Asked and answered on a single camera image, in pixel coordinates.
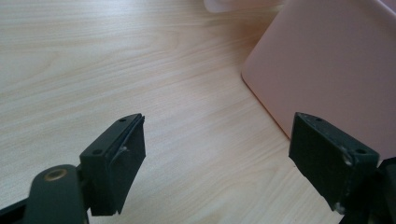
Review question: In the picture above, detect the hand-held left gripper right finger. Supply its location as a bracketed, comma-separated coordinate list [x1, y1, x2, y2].
[288, 111, 381, 216]

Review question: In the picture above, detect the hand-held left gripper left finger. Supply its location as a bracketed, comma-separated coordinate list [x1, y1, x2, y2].
[78, 113, 147, 217]

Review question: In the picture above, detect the pink plastic bin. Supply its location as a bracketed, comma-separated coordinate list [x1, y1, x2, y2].
[241, 0, 396, 161]

